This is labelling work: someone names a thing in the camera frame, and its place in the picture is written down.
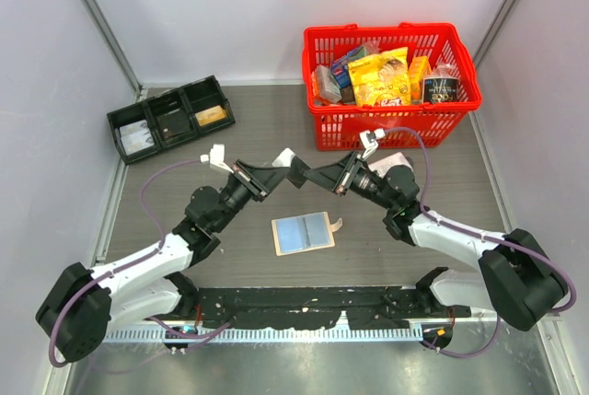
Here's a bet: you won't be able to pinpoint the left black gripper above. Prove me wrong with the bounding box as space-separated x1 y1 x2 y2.
213 159 289 232

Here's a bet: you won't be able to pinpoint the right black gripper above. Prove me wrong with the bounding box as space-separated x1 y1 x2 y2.
304 150 397 211

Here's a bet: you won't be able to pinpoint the beige card holder wallet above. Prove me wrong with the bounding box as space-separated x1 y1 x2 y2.
271 212 342 257

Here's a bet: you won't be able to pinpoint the dark card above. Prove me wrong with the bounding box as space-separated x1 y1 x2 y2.
157 109 191 145

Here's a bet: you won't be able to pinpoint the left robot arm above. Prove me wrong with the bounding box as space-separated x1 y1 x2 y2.
35 149 299 368

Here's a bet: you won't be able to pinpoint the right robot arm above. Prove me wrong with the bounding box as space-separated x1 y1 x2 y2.
305 151 569 331

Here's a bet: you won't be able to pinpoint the gold card in tray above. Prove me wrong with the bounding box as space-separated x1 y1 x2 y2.
194 105 227 127

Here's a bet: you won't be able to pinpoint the white cards in tray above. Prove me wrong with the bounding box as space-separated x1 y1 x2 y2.
119 120 155 156

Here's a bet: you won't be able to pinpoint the white bottle grey cap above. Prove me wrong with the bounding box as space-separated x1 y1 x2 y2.
368 152 413 178

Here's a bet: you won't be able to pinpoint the grey wrapped snack pack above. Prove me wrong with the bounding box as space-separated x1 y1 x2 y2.
311 64 342 105

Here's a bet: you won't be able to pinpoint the blue snack packet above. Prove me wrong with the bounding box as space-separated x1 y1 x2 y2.
330 44 375 88

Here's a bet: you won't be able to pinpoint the yellow chips bag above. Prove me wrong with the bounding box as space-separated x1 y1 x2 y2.
349 47 411 108

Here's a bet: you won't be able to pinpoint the red shopping basket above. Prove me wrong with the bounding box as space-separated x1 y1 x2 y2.
302 23 482 150

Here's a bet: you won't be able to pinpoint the black round can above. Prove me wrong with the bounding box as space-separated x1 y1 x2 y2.
422 76 459 104

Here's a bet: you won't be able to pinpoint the black three-compartment tray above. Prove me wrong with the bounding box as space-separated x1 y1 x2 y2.
107 76 236 165

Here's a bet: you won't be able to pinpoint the orange snack box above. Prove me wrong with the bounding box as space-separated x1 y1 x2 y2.
408 55 432 104

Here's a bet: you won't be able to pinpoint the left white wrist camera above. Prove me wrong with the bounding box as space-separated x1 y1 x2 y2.
200 144 233 174

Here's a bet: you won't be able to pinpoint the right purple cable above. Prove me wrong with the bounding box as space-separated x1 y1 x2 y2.
375 126 578 357

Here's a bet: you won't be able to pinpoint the black mounting base plate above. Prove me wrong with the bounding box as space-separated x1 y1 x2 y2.
143 286 471 330

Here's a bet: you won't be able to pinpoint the white cable duct strip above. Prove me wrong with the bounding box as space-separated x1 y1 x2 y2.
103 323 423 344

